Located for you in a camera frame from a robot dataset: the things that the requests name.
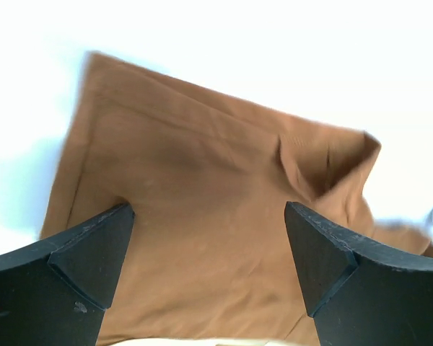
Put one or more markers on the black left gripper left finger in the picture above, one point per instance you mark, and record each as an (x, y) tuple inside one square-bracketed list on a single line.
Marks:
[(56, 291)]

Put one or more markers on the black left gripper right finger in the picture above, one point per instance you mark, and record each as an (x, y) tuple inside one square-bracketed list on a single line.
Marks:
[(358, 291)]

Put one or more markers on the brown boxer underwear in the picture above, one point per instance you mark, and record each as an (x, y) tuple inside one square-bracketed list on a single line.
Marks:
[(208, 176)]

